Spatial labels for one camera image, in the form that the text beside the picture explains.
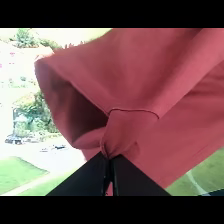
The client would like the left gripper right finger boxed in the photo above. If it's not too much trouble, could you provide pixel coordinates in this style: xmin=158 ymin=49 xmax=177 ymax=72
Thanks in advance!
xmin=110 ymin=154 xmax=171 ymax=197

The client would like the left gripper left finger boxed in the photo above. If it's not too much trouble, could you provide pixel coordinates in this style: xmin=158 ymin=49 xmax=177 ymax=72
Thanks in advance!
xmin=46 ymin=151 xmax=110 ymax=197

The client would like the red T-shirt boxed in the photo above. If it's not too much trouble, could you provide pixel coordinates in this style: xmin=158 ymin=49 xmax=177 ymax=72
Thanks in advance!
xmin=34 ymin=27 xmax=224 ymax=189

